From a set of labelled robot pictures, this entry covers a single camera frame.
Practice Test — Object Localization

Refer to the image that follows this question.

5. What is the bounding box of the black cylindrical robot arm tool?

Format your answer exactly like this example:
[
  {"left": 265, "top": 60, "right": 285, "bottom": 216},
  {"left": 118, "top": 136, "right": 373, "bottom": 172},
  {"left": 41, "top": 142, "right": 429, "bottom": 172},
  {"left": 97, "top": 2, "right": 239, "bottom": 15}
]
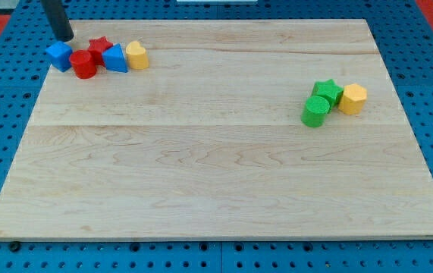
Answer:
[{"left": 40, "top": 0, "right": 74, "bottom": 42}]

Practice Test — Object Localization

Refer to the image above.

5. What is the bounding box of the green star block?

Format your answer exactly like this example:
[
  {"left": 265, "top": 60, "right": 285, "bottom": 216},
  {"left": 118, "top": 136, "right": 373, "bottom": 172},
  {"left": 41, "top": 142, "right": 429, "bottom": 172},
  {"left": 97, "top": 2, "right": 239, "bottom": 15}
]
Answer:
[{"left": 312, "top": 79, "right": 344, "bottom": 111}]

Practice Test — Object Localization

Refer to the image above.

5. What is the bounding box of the red star block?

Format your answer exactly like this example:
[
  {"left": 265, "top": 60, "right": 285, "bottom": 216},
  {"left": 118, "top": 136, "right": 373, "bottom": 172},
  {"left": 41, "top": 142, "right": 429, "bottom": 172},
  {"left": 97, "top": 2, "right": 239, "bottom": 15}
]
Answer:
[{"left": 87, "top": 36, "right": 113, "bottom": 66}]

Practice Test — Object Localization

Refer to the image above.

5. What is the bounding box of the light wooden board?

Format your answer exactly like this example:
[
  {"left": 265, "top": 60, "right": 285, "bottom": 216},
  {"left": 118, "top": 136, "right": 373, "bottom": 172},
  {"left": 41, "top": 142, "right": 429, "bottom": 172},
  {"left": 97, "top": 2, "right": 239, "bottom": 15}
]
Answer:
[{"left": 0, "top": 19, "right": 433, "bottom": 242}]

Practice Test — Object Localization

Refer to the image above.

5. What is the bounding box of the green cylinder block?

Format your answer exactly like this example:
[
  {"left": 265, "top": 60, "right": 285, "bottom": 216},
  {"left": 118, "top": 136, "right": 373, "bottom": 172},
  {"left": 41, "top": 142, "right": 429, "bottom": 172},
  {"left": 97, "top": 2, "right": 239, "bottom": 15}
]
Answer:
[{"left": 300, "top": 96, "right": 330, "bottom": 127}]

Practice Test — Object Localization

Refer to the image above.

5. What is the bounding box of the yellow heart block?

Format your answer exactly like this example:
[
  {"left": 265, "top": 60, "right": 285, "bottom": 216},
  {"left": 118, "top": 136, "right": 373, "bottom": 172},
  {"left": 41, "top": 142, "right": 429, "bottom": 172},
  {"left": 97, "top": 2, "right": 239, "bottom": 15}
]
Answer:
[{"left": 125, "top": 41, "right": 149, "bottom": 70}]

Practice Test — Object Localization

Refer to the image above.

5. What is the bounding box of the blue triangle block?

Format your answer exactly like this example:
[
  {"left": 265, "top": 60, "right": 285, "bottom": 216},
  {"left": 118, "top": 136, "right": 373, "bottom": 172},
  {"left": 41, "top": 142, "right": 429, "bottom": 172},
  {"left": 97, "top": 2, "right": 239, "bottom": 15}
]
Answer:
[{"left": 102, "top": 44, "right": 128, "bottom": 73}]

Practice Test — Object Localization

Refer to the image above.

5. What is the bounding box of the yellow hexagon block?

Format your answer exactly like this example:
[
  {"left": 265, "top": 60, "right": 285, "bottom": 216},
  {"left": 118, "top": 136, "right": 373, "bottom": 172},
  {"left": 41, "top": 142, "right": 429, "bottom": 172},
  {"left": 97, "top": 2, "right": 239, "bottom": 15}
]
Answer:
[{"left": 338, "top": 83, "right": 367, "bottom": 115}]

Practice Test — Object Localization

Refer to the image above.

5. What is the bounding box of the red cylinder block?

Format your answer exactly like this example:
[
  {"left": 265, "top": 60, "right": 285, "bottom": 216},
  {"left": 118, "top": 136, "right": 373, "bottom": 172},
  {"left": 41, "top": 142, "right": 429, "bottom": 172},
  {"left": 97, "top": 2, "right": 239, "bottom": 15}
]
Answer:
[{"left": 69, "top": 50, "right": 97, "bottom": 79}]

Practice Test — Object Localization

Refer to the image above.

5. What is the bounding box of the blue cube block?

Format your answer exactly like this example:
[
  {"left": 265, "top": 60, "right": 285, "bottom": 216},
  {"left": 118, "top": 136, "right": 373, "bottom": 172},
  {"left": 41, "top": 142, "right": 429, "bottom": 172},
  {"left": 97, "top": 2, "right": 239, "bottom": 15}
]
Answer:
[{"left": 45, "top": 41, "right": 73, "bottom": 72}]

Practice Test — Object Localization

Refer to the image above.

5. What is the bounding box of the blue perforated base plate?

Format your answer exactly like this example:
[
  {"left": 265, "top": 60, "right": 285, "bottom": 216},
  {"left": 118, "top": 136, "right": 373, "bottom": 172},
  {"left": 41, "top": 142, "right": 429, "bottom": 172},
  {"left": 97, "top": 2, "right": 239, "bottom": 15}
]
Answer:
[{"left": 0, "top": 1, "right": 433, "bottom": 272}]

